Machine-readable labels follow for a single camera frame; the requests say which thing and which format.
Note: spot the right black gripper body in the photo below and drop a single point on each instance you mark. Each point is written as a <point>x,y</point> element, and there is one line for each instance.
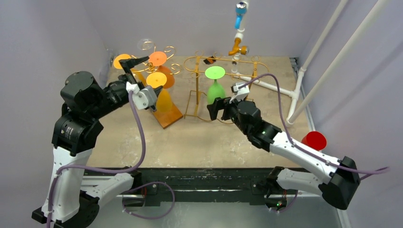
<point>224,110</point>

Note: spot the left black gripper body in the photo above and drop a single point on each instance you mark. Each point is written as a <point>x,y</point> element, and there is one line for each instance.
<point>115,92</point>

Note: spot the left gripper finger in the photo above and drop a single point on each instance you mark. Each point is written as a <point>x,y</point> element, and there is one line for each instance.
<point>154,97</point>
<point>127,65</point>

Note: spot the green plastic goblet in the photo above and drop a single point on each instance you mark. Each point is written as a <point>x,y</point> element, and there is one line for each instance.
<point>216,90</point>

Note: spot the yellow goblet front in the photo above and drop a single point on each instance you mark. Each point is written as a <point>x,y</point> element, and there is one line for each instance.
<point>158,80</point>

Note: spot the yellow goblet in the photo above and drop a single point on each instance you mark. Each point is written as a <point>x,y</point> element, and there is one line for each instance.
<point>158,80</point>
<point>118,66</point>

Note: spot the tall clear flute glass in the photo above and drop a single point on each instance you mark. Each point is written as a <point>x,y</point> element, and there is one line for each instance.
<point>146,44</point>

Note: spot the gold rectangular wire rack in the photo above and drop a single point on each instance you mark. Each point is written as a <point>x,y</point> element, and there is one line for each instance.
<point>196,67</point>

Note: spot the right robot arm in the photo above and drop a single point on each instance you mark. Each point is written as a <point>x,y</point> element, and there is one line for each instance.
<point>334,179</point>

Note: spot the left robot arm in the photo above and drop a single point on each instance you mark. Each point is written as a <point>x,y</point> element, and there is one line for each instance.
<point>74,137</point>

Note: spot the small orange black object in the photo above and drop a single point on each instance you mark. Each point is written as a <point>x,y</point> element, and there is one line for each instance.
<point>209,60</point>

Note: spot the orange pipe fitting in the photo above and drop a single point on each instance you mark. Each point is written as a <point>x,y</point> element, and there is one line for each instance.
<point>237,48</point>

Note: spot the red plastic goblet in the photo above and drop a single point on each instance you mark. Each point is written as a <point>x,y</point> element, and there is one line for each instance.
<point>315,140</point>

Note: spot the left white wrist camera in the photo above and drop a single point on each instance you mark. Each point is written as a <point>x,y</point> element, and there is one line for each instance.
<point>140,99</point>

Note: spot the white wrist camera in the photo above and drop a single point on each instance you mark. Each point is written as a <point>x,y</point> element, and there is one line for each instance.
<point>240,91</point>
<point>140,99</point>

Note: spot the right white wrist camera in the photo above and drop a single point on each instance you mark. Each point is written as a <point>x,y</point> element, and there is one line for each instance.
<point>240,91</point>

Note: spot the white pvc pipe frame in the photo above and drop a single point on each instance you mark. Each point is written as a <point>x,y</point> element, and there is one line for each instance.
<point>350,70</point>

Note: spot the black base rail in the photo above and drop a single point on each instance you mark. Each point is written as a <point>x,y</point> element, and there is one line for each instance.
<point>256,186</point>

